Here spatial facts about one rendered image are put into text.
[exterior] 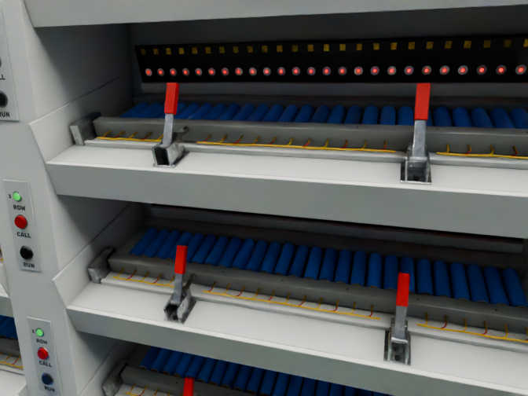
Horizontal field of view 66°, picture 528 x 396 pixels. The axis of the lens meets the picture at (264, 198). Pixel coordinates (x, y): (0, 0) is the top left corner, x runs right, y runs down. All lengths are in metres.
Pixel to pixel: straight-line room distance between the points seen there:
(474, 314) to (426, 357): 0.08
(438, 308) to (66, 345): 0.49
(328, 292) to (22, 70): 0.44
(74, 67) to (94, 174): 0.16
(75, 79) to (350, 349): 0.48
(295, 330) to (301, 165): 0.20
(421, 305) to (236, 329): 0.22
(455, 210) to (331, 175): 0.12
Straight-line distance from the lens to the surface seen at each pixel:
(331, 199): 0.41
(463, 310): 0.53
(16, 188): 0.61
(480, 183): 0.43
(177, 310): 0.53
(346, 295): 0.52
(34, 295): 0.66
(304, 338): 0.51
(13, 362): 0.88
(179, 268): 0.53
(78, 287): 0.64
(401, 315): 0.48
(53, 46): 0.59
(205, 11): 0.45
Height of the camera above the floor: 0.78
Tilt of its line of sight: 16 degrees down
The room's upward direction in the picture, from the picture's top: straight up
